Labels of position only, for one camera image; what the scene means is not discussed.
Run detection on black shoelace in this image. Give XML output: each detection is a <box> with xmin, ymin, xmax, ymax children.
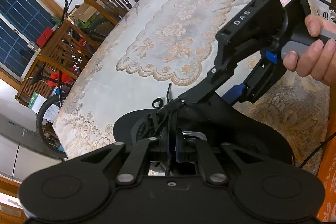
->
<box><xmin>154</xmin><ymin>83</ymin><xmax>186</xmax><ymax>176</ymax></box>

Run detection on black sneaker with white swoosh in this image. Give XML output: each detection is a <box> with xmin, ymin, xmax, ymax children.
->
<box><xmin>113</xmin><ymin>94</ymin><xmax>295</xmax><ymax>165</ymax></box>

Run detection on person right hand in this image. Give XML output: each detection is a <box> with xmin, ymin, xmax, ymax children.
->
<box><xmin>282</xmin><ymin>14</ymin><xmax>336</xmax><ymax>87</ymax></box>

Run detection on orange printed bag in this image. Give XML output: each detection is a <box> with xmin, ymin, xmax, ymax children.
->
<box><xmin>316</xmin><ymin>118</ymin><xmax>336</xmax><ymax>223</ymax></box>

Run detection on black bicycle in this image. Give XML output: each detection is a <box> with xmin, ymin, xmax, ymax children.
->
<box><xmin>30</xmin><ymin>0</ymin><xmax>106</xmax><ymax>159</ymax></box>

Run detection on white green carton box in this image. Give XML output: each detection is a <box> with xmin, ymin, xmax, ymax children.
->
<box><xmin>28</xmin><ymin>92</ymin><xmax>47</xmax><ymax>114</ymax></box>

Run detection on brown wooden chair far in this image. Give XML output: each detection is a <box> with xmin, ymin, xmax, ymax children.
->
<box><xmin>38</xmin><ymin>20</ymin><xmax>100</xmax><ymax>79</ymax></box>

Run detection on cardboard box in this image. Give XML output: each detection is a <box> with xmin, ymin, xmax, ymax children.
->
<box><xmin>71</xmin><ymin>3</ymin><xmax>100</xmax><ymax>27</ymax></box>

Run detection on silver refrigerator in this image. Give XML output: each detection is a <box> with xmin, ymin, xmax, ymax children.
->
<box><xmin>0</xmin><ymin>115</ymin><xmax>62</xmax><ymax>183</ymax></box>

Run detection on wooden bench under window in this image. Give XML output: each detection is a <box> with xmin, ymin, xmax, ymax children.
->
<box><xmin>15</xmin><ymin>56</ymin><xmax>61</xmax><ymax>106</ymax></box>

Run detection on red box on sill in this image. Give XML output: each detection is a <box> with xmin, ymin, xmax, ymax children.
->
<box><xmin>36</xmin><ymin>27</ymin><xmax>54</xmax><ymax>48</ymax></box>

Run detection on black cable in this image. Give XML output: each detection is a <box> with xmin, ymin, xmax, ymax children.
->
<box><xmin>297</xmin><ymin>0</ymin><xmax>336</xmax><ymax>169</ymax></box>

